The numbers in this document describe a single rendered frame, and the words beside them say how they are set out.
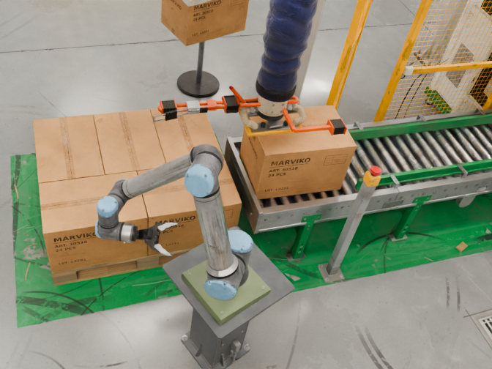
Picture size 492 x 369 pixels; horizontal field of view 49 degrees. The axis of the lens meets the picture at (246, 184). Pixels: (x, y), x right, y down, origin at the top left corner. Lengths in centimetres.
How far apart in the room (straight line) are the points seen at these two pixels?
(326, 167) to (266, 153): 46
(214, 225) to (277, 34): 107
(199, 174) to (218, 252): 43
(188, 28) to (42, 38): 182
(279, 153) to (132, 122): 120
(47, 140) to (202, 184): 190
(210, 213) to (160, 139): 166
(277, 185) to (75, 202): 124
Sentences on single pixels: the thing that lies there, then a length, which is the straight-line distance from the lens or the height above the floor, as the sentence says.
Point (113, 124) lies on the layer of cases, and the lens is 389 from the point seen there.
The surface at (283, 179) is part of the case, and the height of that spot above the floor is 72.
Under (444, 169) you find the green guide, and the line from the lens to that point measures 403.
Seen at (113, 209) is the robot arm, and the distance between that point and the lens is 246.
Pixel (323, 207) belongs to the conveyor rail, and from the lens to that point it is 352.
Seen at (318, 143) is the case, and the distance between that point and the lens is 333.
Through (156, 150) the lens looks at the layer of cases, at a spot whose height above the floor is 54.
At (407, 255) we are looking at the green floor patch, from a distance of 423.
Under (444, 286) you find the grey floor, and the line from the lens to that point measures 419.
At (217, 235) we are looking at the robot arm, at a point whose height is 131.
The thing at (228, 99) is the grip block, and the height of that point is 122.
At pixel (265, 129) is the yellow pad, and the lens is 311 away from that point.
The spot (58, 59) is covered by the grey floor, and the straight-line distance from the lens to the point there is 549.
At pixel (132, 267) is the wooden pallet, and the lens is 373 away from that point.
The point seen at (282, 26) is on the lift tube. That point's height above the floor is 174.
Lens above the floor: 311
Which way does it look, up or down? 46 degrees down
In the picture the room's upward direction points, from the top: 11 degrees clockwise
